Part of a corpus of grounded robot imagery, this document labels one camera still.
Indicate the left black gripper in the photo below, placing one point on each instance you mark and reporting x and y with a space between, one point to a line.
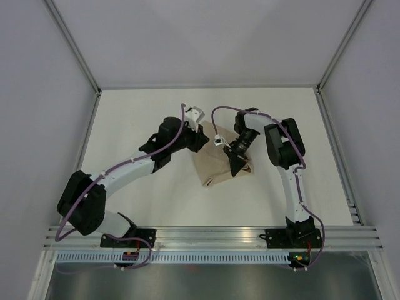
199 139

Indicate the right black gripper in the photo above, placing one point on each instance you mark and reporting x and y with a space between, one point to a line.
237 159

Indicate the beige cloth napkin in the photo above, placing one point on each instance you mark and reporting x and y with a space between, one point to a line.
212 164

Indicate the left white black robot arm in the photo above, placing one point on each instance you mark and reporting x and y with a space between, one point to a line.
83 202

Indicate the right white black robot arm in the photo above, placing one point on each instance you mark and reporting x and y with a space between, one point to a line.
286 151

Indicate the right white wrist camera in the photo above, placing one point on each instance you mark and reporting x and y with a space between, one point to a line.
219 140

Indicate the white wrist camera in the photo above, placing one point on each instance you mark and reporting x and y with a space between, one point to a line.
219 140
195 115

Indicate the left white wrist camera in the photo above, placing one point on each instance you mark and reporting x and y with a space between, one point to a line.
195 115

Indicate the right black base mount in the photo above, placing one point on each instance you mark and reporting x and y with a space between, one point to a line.
285 238

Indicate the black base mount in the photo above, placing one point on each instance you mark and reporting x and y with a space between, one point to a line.
285 238
136 237

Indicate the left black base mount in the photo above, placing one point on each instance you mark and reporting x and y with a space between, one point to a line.
136 237

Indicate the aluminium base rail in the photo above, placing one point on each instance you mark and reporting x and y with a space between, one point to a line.
228 238

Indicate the left aluminium frame post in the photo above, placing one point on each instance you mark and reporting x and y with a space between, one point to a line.
63 28

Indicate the aluminium frame post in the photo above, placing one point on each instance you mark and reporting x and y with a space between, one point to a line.
63 28
344 43

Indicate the white slotted cable duct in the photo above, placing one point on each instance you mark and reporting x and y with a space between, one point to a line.
174 257

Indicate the right aluminium frame post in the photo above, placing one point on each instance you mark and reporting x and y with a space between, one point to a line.
344 43

